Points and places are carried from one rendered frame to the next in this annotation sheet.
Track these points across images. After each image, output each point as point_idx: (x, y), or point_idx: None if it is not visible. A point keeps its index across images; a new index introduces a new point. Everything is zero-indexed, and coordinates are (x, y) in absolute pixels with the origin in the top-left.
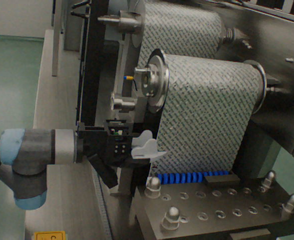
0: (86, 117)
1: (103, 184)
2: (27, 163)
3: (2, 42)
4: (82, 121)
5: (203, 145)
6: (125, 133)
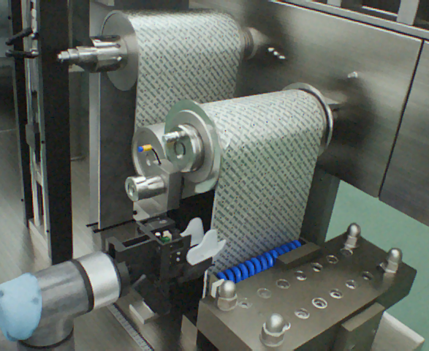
0: (58, 213)
1: (125, 310)
2: (55, 326)
3: None
4: (52, 221)
5: (265, 216)
6: (177, 233)
